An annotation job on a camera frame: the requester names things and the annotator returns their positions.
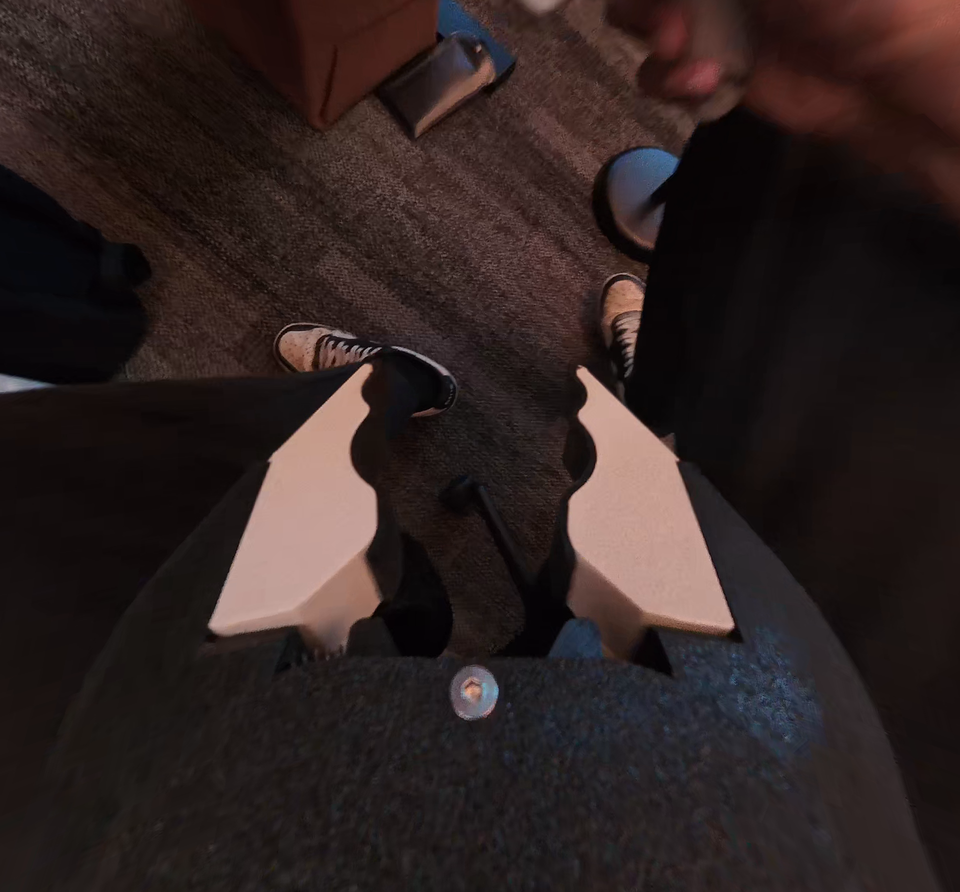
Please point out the metal table foot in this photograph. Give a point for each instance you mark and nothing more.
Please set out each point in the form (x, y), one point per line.
(442, 85)

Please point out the dark bulky object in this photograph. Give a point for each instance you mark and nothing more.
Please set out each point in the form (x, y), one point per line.
(60, 284)

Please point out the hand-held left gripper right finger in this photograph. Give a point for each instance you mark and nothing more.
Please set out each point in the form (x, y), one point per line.
(645, 532)

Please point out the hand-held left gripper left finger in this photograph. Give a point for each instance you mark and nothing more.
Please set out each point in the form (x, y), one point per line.
(315, 524)

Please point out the person's right hand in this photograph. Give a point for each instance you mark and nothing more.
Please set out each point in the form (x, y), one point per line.
(847, 29)

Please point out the brown cardboard box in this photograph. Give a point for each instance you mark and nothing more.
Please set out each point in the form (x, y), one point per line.
(315, 14)

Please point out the blue floor sheet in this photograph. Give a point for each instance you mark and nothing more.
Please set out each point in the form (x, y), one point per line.
(480, 29)

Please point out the person's right leg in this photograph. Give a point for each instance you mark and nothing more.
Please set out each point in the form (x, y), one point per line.
(810, 344)

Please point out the black and white sneaker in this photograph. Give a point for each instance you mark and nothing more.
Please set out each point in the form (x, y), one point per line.
(622, 322)
(330, 352)

